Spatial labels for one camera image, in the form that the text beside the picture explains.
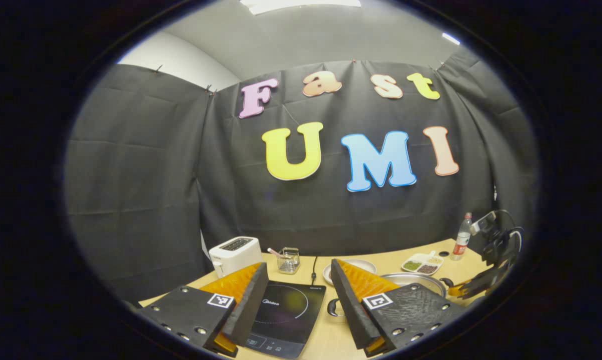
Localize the stainless steel pot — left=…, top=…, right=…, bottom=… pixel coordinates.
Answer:
left=327, top=272, right=454, bottom=321

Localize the white toaster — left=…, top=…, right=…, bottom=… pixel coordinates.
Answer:
left=209, top=236, right=263, bottom=279

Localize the black induction cooktop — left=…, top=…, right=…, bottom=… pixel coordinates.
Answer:
left=243, top=280, right=327, bottom=359

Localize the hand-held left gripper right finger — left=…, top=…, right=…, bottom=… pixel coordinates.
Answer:
left=330, top=258, right=481, bottom=358

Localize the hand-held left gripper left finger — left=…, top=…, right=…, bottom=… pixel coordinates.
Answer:
left=138, top=262, right=270, bottom=358

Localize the long ceiling light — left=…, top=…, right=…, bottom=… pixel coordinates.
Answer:
left=240, top=0, right=362, bottom=16

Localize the round white plate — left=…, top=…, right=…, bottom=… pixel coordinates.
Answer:
left=323, top=258, right=378, bottom=286

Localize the white divided bean dish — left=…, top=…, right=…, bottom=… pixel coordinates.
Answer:
left=401, top=251, right=445, bottom=276

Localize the wire mesh utensil holder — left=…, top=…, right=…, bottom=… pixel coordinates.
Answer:
left=277, top=247, right=301, bottom=275

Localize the black backdrop cloth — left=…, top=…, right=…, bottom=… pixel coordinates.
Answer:
left=63, top=45, right=539, bottom=306

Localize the plastic bottle with red label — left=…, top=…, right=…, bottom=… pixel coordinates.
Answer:
left=450, top=212, right=473, bottom=261

